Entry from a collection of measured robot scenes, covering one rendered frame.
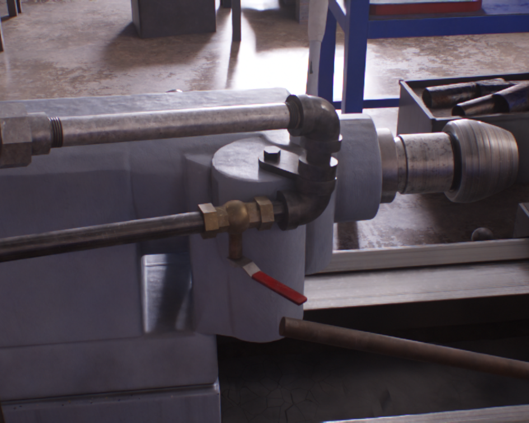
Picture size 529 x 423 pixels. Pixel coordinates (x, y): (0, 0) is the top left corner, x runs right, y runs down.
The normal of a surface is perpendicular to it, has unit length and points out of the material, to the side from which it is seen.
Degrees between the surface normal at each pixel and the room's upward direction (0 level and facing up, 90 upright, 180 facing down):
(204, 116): 45
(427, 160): 54
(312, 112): 63
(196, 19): 90
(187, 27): 90
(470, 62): 0
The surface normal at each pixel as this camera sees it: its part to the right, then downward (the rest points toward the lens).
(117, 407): 0.12, 0.50
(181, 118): 0.39, -0.30
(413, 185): 0.12, 0.69
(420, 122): -0.99, 0.09
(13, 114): 0.19, -0.78
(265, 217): 0.34, -0.03
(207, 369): 0.11, 0.04
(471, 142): -0.03, -0.40
